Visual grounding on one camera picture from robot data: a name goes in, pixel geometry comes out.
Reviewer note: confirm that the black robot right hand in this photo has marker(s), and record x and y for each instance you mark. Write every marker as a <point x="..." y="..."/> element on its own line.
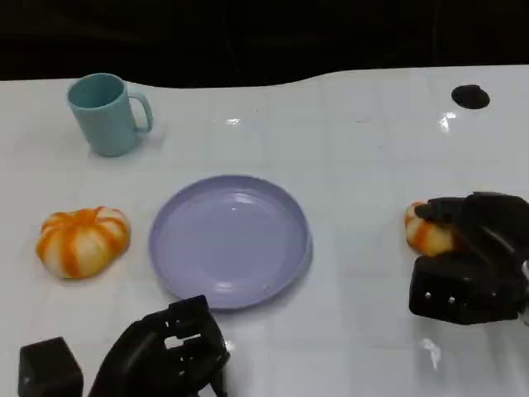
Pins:
<point x="492" y="219"/>

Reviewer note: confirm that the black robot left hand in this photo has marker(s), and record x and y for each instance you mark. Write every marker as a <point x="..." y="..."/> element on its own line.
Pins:
<point x="144" y="360"/>

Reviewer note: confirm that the orange white toy bread roll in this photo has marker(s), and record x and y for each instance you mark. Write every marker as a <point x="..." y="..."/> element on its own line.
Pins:
<point x="430" y="237"/>
<point x="80" y="244"/>

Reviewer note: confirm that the black round table grommet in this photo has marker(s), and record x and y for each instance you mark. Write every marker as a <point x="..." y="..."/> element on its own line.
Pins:
<point x="470" y="96"/>

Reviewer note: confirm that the lilac plate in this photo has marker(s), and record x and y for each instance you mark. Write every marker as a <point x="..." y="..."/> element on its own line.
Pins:
<point x="229" y="242"/>

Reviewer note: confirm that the pale green mug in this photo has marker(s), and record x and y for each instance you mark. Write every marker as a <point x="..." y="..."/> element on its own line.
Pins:
<point x="107" y="116"/>

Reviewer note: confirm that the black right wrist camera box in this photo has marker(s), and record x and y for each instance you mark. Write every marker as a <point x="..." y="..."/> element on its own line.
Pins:
<point x="458" y="289"/>

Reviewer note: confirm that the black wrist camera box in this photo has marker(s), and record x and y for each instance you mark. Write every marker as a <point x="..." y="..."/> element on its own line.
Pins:
<point x="47" y="370"/>
<point x="458" y="289"/>

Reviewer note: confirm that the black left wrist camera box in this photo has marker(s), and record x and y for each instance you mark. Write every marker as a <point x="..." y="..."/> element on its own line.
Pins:
<point x="47" y="370"/>

